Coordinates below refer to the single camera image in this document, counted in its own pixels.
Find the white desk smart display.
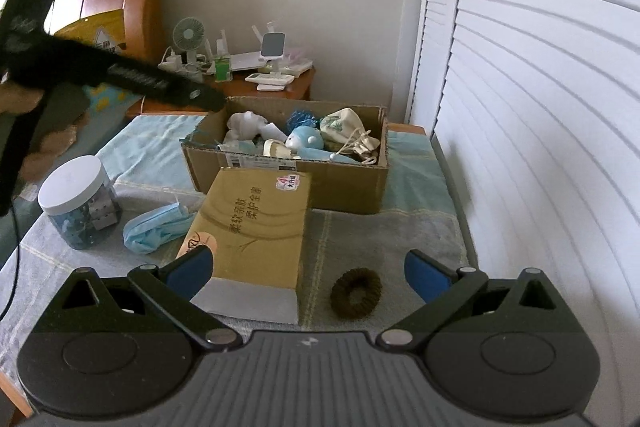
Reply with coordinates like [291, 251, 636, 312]
[260, 32, 289, 74]

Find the blue mesh bath puff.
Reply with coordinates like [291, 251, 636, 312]
[286, 109, 321, 132]

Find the blue plush toy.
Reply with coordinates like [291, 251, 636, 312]
[285, 129, 361, 164]

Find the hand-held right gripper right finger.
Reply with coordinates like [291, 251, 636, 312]
[376, 248, 557, 353]

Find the yellow and blue pillow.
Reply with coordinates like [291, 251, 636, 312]
[52, 9, 138, 118]

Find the blue face mask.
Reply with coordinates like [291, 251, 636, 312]
[215, 139, 266, 154]
[122, 202, 196, 256]

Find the brown cardboard box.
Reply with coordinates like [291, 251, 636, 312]
[181, 96, 390, 215]

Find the small cream drawstring pouch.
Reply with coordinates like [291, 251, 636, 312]
[332, 129, 381, 166]

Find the white louvered closet door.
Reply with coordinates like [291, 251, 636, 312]
[407, 0, 468, 140]
[430, 0, 640, 427]

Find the cream pouch with green print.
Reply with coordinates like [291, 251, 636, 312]
[319, 108, 363, 142]

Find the wooden nightstand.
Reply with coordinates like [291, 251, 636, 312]
[126, 64, 317, 118]

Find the yellow tissue box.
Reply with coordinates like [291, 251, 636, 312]
[181, 167, 313, 326]

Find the white router with antennas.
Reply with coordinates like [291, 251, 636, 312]
[227, 23, 281, 72]

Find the black cable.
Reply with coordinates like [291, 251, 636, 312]
[0, 207, 24, 323]

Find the small green desk fan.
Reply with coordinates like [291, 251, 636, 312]
[173, 17, 207, 76]

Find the dark green bed sheet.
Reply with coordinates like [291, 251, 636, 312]
[0, 177, 42, 269]

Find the white remote control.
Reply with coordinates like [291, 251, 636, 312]
[245, 72, 295, 86]

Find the person's left hand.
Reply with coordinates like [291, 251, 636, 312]
[0, 79, 45, 116]

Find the white power strip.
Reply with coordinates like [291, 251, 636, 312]
[159, 57, 206, 80]

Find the grey checked blanket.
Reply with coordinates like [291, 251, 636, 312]
[0, 184, 479, 388]

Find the clear jar with white lid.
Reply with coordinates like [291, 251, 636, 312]
[38, 155, 123, 252]

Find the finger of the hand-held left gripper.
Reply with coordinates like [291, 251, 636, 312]
[90, 51, 225, 112]

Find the brown hair scrunchie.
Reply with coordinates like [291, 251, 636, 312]
[330, 268, 383, 321]

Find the brown plush toy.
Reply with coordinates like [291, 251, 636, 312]
[22, 122, 81, 180]

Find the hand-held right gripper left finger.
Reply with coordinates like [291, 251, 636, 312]
[60, 244, 238, 353]

